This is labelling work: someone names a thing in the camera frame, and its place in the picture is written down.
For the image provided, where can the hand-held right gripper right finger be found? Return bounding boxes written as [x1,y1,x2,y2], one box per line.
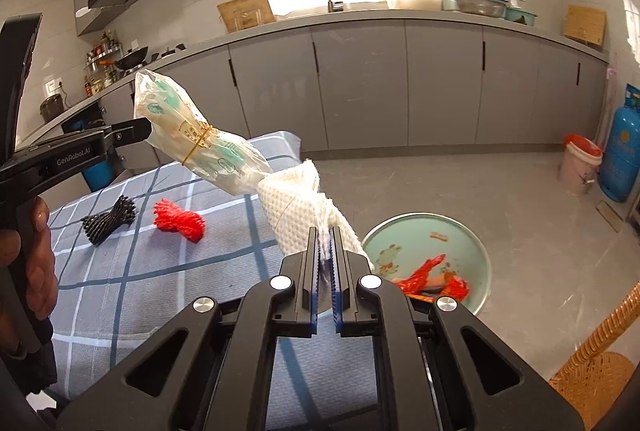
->
[332,226,587,431]

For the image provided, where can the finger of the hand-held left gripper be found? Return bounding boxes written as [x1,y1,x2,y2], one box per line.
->
[102,118,153,147]

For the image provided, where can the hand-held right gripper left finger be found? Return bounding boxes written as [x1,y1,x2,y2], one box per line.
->
[55,226,321,431]

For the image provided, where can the clear plastic bag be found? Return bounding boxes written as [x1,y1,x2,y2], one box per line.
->
[132,68,273,198]

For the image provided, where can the mint green basin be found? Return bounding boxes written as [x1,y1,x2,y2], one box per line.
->
[361,211,492,317]

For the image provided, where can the red plastic bag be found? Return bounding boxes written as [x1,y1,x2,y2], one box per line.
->
[392,253,472,299]

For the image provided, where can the white foam wrap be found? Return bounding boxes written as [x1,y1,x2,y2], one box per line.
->
[256,157,373,272]

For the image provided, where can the person's left hand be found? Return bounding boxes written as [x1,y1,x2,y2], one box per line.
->
[24,197,60,319]

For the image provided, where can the dark round pot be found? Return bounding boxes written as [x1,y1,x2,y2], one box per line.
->
[40,94,65,123]

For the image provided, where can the blue gas cylinder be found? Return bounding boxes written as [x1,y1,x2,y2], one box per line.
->
[80,156,117,192]
[599,84,640,203]

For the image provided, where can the metal spice rack with bottles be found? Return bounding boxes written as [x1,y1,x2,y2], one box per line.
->
[82,31,123,98]

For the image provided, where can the black wok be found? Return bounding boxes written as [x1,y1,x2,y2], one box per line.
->
[114,46,150,71]

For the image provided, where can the black foam net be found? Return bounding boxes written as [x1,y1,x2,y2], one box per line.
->
[80,195,137,246]

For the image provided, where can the gas stove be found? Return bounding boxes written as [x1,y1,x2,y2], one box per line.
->
[147,42,188,59]

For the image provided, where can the red foam net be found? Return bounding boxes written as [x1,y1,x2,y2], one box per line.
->
[152,198,206,243]

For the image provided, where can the blue plaid tablecloth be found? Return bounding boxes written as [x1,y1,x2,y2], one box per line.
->
[37,131,386,431]

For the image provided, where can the wooden cutting board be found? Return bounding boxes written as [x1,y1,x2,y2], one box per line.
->
[216,0,277,33]

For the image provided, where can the grey kitchen counter cabinets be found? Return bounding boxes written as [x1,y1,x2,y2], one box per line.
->
[15,8,611,192]

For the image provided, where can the wicker chair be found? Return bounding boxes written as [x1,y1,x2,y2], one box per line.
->
[549,281,640,431]

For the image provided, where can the white bucket red liner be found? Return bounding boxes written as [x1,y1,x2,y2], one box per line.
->
[557,134,603,197]

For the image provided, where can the steel mixing bowl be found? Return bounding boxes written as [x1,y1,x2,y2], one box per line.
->
[456,0,508,18]

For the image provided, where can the green plastic basket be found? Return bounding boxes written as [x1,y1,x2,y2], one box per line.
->
[504,5,538,23]

